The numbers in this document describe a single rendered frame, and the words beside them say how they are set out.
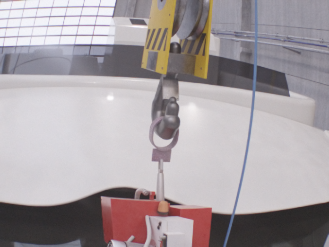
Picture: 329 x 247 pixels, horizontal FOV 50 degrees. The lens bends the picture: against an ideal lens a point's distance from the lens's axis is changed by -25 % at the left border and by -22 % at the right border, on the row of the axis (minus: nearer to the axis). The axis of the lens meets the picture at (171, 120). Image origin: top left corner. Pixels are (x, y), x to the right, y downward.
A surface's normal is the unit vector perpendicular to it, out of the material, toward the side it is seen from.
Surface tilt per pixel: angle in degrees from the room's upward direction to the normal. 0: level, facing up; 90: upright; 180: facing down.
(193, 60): 90
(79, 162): 21
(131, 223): 70
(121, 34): 61
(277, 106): 90
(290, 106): 90
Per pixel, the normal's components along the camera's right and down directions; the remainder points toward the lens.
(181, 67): 0.30, 0.19
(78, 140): 0.17, -0.85
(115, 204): 0.32, -0.15
